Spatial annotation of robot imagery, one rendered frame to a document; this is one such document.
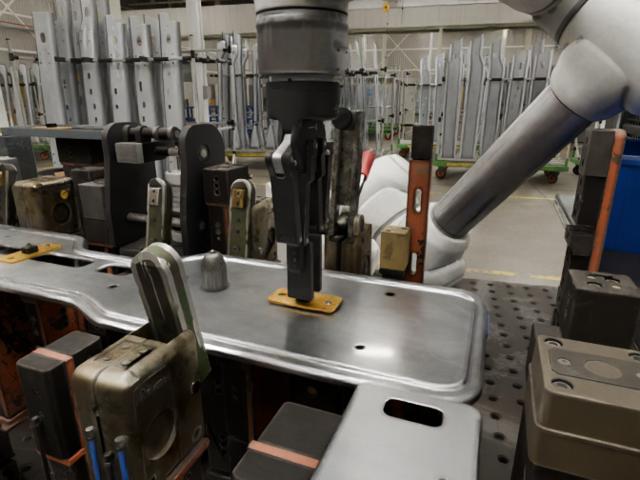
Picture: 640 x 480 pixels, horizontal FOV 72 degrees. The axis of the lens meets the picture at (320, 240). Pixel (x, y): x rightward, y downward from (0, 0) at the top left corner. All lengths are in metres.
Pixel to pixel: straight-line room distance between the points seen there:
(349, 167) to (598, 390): 0.41
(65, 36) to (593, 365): 5.58
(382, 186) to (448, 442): 0.86
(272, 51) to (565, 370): 0.35
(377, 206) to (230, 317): 0.71
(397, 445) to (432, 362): 0.11
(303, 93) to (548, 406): 0.32
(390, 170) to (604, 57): 0.53
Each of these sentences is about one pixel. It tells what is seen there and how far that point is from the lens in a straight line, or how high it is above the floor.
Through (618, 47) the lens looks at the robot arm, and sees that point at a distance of 0.83.
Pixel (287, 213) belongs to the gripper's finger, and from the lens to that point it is 0.44.
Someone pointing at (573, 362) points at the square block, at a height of 1.06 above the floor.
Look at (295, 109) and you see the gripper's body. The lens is 0.44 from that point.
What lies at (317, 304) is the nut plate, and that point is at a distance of 0.51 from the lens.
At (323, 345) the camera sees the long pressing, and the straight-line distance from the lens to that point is 0.45.
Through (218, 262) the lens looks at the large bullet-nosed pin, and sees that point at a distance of 0.56.
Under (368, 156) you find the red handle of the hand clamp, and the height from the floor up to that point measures 1.14.
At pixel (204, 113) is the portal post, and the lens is 7.22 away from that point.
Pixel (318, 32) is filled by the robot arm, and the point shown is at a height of 1.29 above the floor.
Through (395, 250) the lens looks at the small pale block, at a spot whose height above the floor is 1.04.
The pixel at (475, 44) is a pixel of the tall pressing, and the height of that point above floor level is 1.97.
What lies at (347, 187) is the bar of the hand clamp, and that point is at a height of 1.11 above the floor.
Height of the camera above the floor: 1.23
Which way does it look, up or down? 18 degrees down
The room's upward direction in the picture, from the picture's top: straight up
